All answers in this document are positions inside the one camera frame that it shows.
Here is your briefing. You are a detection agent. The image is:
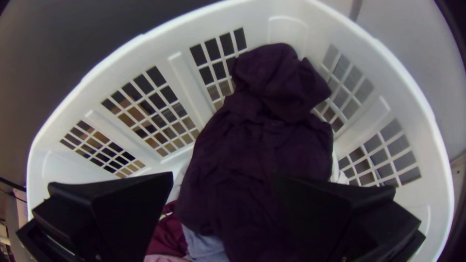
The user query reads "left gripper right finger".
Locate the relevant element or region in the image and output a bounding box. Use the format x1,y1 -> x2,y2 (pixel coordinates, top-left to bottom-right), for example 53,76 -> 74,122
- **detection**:
274,176 -> 427,262

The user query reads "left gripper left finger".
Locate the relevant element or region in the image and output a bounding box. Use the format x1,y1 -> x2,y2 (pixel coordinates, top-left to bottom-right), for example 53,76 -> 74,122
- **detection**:
16,171 -> 174,262

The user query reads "dark t-shirt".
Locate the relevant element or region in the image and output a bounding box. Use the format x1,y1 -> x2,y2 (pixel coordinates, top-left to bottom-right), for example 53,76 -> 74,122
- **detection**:
175,43 -> 335,262

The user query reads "heap of clothes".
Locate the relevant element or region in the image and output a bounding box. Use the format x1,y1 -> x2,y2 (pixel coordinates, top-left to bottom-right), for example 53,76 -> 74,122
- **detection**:
144,151 -> 350,262

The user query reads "white laundry basket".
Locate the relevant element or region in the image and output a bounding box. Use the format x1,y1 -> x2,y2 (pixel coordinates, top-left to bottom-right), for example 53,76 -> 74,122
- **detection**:
26,0 -> 455,262

